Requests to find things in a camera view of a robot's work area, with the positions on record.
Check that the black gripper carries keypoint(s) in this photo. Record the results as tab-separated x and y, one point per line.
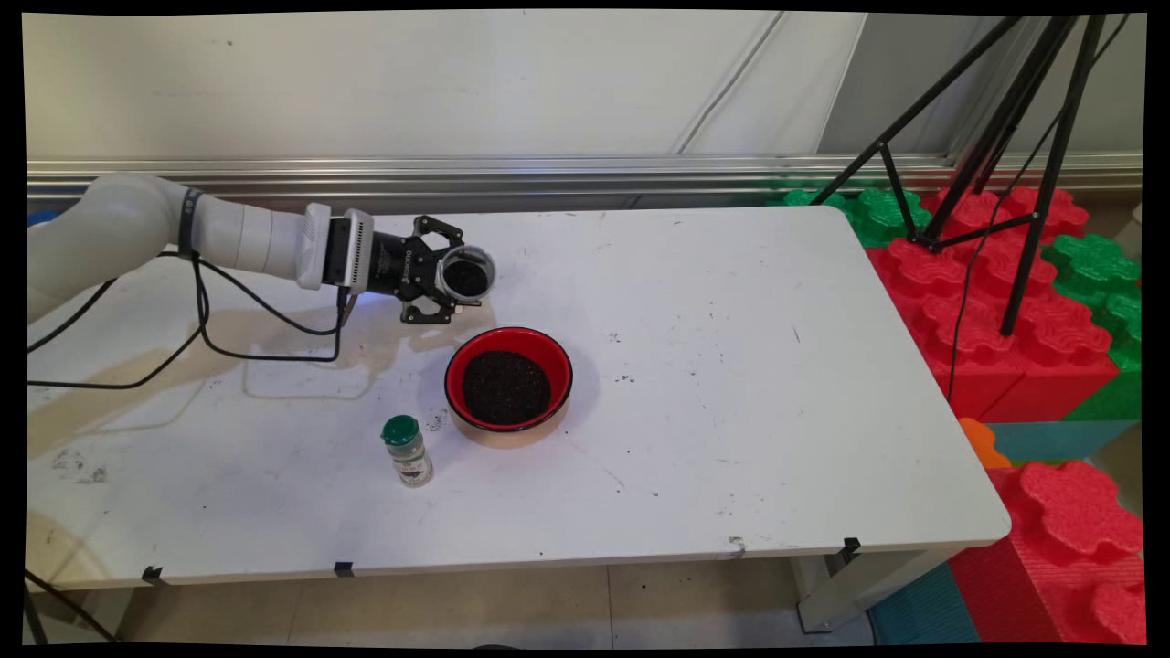
402	267

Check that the clear plastic jar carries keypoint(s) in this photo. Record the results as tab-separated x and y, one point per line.
484	259

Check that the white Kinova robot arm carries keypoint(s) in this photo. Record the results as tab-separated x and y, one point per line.
128	224

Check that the large dark grounds heap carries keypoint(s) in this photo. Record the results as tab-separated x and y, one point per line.
506	388

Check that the red bowl with tan outside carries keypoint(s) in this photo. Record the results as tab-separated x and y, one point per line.
551	355

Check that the green lid spice bottle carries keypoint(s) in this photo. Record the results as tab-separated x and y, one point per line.
411	461

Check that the green foam block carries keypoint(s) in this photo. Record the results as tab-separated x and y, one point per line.
882	215
1097	270

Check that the white table leg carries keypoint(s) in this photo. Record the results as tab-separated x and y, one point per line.
850	594

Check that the red foam block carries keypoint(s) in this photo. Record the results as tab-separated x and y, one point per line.
1069	548
987	366

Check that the orange foam piece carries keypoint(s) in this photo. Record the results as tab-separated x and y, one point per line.
980	443

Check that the teal foam block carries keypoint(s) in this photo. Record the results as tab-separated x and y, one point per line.
923	612

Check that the black tripod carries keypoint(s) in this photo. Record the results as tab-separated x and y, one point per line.
1048	183

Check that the teal foam panel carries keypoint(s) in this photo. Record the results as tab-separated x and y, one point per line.
1060	440

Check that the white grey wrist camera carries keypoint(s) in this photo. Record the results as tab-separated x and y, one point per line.
352	251

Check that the aluminium wall rail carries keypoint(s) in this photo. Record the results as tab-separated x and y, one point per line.
640	174

